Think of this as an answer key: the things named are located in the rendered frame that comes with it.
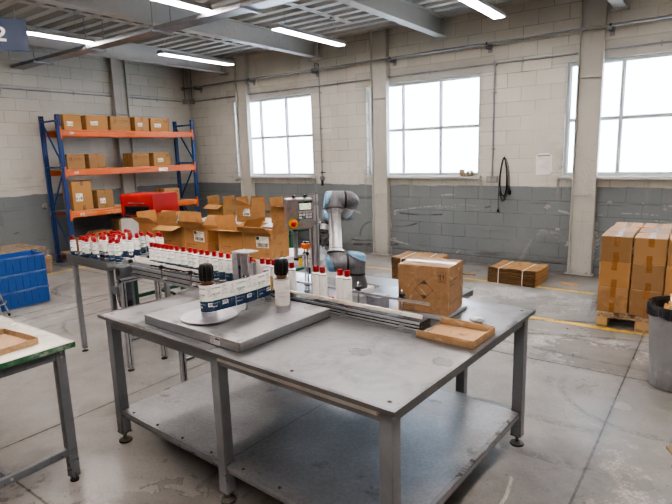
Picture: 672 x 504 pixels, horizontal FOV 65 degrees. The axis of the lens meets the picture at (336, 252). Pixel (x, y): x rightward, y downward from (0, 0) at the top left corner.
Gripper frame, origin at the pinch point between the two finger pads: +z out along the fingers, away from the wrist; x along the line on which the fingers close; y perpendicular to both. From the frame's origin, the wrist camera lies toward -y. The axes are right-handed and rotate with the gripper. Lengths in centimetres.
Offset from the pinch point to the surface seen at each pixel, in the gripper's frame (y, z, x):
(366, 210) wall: -236, -128, 471
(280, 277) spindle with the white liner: 43, 22, -97
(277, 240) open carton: -88, -16, 56
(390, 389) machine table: 136, 61, -136
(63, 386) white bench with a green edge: -43, 95, -158
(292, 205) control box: 28, -23, -76
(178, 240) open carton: -224, -8, 58
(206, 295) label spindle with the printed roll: 17, 37, -124
